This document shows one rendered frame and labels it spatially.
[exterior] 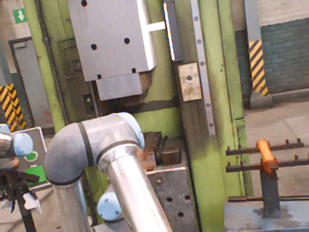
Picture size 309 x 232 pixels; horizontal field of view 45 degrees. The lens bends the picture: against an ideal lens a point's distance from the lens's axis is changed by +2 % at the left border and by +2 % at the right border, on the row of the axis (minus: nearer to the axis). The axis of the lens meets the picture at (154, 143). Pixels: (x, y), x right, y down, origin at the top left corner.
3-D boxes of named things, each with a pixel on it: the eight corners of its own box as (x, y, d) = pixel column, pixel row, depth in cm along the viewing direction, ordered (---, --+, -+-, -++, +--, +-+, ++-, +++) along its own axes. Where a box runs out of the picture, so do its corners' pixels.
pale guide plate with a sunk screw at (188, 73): (201, 99, 175) (196, 62, 171) (183, 101, 176) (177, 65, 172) (201, 98, 177) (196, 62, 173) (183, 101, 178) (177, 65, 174)
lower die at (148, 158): (156, 167, 174) (153, 150, 172) (116, 172, 177) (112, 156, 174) (163, 143, 214) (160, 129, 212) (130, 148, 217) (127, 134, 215)
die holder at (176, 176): (201, 254, 177) (186, 167, 166) (125, 262, 182) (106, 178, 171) (198, 204, 231) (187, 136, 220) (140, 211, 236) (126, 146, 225)
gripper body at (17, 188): (-1, 202, 135) (-11, 171, 132) (16, 192, 143) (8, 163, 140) (14, 202, 132) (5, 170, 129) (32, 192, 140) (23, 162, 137)
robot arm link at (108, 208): (98, 225, 114) (92, 199, 112) (107, 210, 124) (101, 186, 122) (123, 221, 113) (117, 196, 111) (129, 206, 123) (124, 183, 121)
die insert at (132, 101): (139, 104, 176) (137, 92, 175) (125, 106, 178) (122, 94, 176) (147, 95, 205) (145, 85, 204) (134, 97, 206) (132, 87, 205)
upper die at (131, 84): (142, 93, 165) (138, 72, 163) (100, 101, 168) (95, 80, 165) (152, 83, 205) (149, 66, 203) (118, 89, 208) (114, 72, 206)
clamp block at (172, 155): (181, 163, 172) (178, 150, 170) (163, 166, 173) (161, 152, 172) (182, 155, 183) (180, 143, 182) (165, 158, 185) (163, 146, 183)
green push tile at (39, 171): (46, 180, 164) (42, 164, 165) (29, 185, 161) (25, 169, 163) (46, 181, 165) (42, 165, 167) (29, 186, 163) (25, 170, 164)
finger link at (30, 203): (31, 220, 134) (14, 201, 135) (43, 212, 139) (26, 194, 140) (35, 215, 132) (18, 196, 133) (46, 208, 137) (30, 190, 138)
